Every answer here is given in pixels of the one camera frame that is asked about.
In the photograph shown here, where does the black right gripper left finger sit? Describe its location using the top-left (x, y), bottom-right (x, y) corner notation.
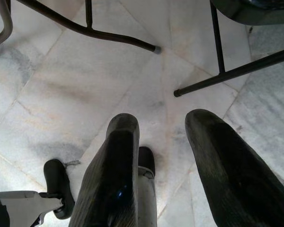
top-left (68, 113), bottom-right (140, 227)

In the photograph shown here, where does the robot right leg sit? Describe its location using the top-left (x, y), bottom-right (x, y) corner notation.
top-left (137, 146), bottom-right (157, 227)

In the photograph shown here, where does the brown metal table leg frame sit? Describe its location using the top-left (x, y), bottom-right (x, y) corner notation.
top-left (16, 0), bottom-right (162, 54)

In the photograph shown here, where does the black metal leg frame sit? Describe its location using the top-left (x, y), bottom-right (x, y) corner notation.
top-left (173, 0), bottom-right (284, 98)

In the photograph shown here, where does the dark grey upholstered seat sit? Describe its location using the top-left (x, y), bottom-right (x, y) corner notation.
top-left (210, 0), bottom-right (284, 27)

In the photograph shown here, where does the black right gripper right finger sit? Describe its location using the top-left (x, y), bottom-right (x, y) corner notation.
top-left (184, 108), bottom-right (284, 227)

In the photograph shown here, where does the grey metal tube leg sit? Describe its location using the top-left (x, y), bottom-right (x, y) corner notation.
top-left (0, 0), bottom-right (14, 62)

